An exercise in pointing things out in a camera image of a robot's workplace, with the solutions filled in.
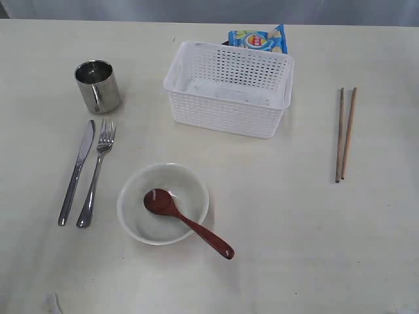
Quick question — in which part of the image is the grey ceramic bowl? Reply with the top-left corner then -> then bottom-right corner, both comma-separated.
117,163 -> 209,245

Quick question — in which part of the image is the brown wooden spoon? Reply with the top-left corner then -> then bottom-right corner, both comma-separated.
143,188 -> 235,260

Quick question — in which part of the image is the wooden chopstick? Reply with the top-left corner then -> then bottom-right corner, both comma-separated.
335,88 -> 344,183
341,87 -> 357,180

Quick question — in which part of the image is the stainless steel cup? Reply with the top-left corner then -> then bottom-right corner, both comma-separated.
74,60 -> 122,114

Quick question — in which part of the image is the silver table knife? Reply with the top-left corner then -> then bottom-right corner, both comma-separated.
58,120 -> 96,226

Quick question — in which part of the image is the silver fork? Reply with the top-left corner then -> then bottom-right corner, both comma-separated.
76,118 -> 117,228

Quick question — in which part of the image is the blue chips bag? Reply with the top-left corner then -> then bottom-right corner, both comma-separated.
227,24 -> 288,54

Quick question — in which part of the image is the white plastic woven basket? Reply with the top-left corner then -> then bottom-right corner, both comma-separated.
163,41 -> 295,139

